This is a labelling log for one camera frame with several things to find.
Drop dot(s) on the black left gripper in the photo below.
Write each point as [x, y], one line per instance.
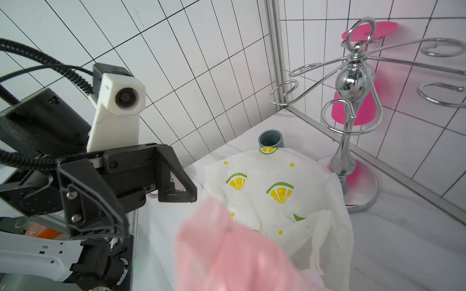
[98, 189]

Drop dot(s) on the pink plastic bag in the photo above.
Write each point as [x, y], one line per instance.
[215, 253]

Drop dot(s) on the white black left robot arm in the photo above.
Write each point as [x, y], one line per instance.
[42, 129]

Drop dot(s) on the white plastic bag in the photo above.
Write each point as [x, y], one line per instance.
[292, 200]

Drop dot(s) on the teal green cup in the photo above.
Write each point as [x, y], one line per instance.
[271, 138]

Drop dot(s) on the pink silver cup stand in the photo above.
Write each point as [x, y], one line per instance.
[355, 82]

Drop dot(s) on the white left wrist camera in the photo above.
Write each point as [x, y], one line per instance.
[119, 98]

